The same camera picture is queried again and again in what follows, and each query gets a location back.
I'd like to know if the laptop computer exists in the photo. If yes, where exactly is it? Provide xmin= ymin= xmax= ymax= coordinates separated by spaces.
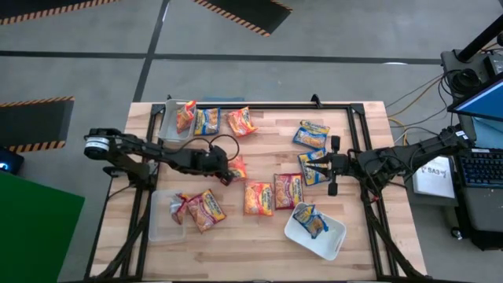
xmin=439 ymin=46 xmax=503 ymax=252

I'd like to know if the light grey plastic bin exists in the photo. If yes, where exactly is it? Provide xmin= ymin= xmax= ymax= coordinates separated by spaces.
xmin=156 ymin=97 xmax=197 ymax=143

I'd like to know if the black keyboard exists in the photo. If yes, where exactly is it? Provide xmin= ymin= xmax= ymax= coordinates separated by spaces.
xmin=458 ymin=148 xmax=503 ymax=189

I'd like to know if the orange Maruchan noodle pack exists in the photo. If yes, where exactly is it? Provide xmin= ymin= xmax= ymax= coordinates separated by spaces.
xmin=243 ymin=179 xmax=275 ymax=217
xmin=175 ymin=100 xmax=197 ymax=135
xmin=227 ymin=155 xmax=248 ymax=182
xmin=226 ymin=105 xmax=259 ymax=138

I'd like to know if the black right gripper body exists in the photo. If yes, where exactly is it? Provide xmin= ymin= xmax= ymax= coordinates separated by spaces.
xmin=328 ymin=135 xmax=351 ymax=197

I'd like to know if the white plastic bin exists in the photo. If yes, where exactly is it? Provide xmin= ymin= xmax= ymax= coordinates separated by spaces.
xmin=283 ymin=201 xmax=347 ymax=262

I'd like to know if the black hazard-striped floor mat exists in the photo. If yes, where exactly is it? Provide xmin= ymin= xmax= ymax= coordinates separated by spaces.
xmin=0 ymin=0 xmax=119 ymax=27
xmin=191 ymin=0 xmax=294 ymax=39
xmin=0 ymin=95 xmax=75 ymax=154

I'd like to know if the black cable coil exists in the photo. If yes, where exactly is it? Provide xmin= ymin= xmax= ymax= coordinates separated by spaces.
xmin=450 ymin=67 xmax=479 ymax=95

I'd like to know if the black pole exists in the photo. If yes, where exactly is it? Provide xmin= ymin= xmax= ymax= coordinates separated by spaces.
xmin=455 ymin=15 xmax=503 ymax=63

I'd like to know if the black device with blue light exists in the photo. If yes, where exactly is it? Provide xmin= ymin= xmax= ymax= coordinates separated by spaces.
xmin=0 ymin=147 xmax=25 ymax=176

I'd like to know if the blue lit computer screen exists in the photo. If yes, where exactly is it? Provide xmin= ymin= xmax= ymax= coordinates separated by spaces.
xmin=447 ymin=76 xmax=503 ymax=123

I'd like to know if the black aluminium table frame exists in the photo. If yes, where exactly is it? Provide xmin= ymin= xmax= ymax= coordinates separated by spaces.
xmin=84 ymin=102 xmax=428 ymax=282

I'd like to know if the blue tape strip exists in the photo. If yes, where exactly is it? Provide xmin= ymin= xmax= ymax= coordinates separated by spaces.
xmin=201 ymin=96 xmax=245 ymax=103

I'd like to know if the green floor board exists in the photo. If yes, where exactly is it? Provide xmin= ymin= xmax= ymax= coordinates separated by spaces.
xmin=0 ymin=169 xmax=86 ymax=283

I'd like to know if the clear plastic bin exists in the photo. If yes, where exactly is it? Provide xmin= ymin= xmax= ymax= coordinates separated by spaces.
xmin=148 ymin=189 xmax=189 ymax=243

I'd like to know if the white paper sheet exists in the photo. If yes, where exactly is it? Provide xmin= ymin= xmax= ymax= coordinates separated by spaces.
xmin=411 ymin=156 xmax=457 ymax=200

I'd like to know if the blue yellow Maruchan noodle pack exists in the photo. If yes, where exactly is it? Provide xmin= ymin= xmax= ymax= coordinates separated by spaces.
xmin=193 ymin=108 xmax=222 ymax=137
xmin=292 ymin=127 xmax=328 ymax=150
xmin=299 ymin=119 xmax=332 ymax=137
xmin=297 ymin=148 xmax=333 ymax=187
xmin=292 ymin=203 xmax=330 ymax=240

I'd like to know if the red Maruchan beef noodle pack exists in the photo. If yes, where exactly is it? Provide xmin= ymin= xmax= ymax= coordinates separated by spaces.
xmin=168 ymin=192 xmax=190 ymax=226
xmin=273 ymin=172 xmax=305 ymax=211
xmin=185 ymin=188 xmax=228 ymax=234

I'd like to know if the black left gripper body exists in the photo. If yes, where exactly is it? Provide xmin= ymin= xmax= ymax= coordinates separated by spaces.
xmin=204 ymin=150 xmax=236 ymax=186

